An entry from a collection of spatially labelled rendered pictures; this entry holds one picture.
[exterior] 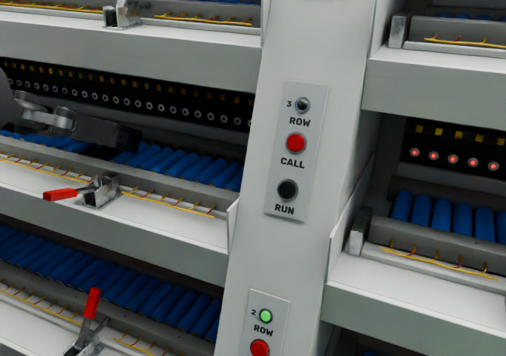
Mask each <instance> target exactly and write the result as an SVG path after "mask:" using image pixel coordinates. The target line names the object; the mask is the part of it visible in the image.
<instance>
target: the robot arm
mask: <svg viewBox="0 0 506 356"><path fill-rule="evenodd" d="M41 105H42V106H41ZM43 106H44V107H43ZM45 107H46V108H45ZM75 111H76V110H73V109H70V108H66V107H60V106H59V105H58V104H55V103H52V102H48V101H44V100H42V99H38V98H37V96H35V95H33V94H31V93H27V92H24V91H19V90H16V91H13V90H11V87H10V83H9V80H8V78H7V76H6V74H5V73H4V71H3V70H2V69H1V68H0V129H2V130H6V131H7V132H11V133H14V134H21V135H28V134H34V135H40V136H44V137H48V138H51V137H53V136H54V135H55V136H57V137H60V136H65V137H69V138H70V139H73V140H77V141H84V142H87V143H91V144H95V145H97V150H100V151H105V150H106V148H112V149H116V150H120V151H126V152H130V153H134V154H137V153H138V149H139V143H140V140H141V137H142V131H141V130H137V129H133V128H130V127H128V126H123V125H120V124H117V123H112V122H110V121H107V120H99V119H96V118H93V117H89V116H86V115H83V114H79V113H76V112H75ZM32 128H33V129H32Z"/></svg>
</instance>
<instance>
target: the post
mask: <svg viewBox="0 0 506 356"><path fill-rule="evenodd" d="M373 4H374V0H271V2H270V10H269V15H268V21H267V29H266V34H265V39H264V48H263V53H262V58H261V67H260V71H259V77H258V85H257V90H256V95H255V104H254V109H253V114H252V119H251V128H250V133H249V138H248V147H247V151H246V157H245V165H244V170H243V175H242V184H241V189H240V194H239V203H238V208H237V213H236V222H235V227H234V231H233V241H232V245H231V250H230V259H229V264H228V269H227V278H226V283H225V288H224V297H223V302H222V307H221V316H220V321H219V325H218V335H217V339H216V344H215V353H214V356H239V351H240V346H241V341H242V333H243V328H244V323H245V315H246V310H247V305H248V298H249V293H250V289H253V290H256V291H260V292H263V293H265V294H269V295H272V296H275V297H278V298H281V299H284V300H287V301H290V306H289V310H288V318H287V322H286V327H285V335H284V339H283V343H282V351H281V356H324V354H325V351H326V348H327V346H328V343H329V340H330V338H331V334H332V332H333V330H334V326H335V324H332V323H329V322H326V321H323V320H321V319H320V318H321V310H322V297H323V290H324V283H325V270H326V262H327V255H328V242H329V236H330V234H331V232H332V230H333V228H334V226H335V224H336V223H337V221H338V219H339V217H340V215H341V213H342V211H343V209H344V207H345V205H346V203H347V201H348V199H349V197H350V195H351V193H352V191H353V189H354V187H355V185H356V183H357V181H358V179H359V177H360V175H361V173H362V171H363V169H364V167H365V165H366V163H367V161H368V159H369V157H370V155H371V153H372V151H374V152H375V154H374V159H373V165H374V160H375V156H376V149H377V145H378V141H379V136H380V130H381V126H382V121H383V115H384V113H382V112H377V111H368V110H362V109H361V99H362V93H363V86H364V76H365V69H366V63H367V52H368V45H369V39H370V28H371V22H372V16H373ZM285 80H291V81H302V82H308V83H314V84H325V85H329V90H328V97H327V101H326V106H325V114H324V119H323V123H322V130H321V135H320V139H319V147H318V152H317V156H316V161H315V168H314V173H313V177H312V185H311V190H310V194H309V202H308V206H307V210H306V218H305V221H304V222H303V221H298V220H295V219H291V218H286V217H283V216H279V215H274V214H270V213H267V212H265V211H264V203H265V199H266V194H267V185H268V181H269V176H270V167H271V163H272V158H273V149H274V144H275V140H276V132H277V127H278V122H279V114H280V109H281V104H282V96H283V91H284V86H285Z"/></svg>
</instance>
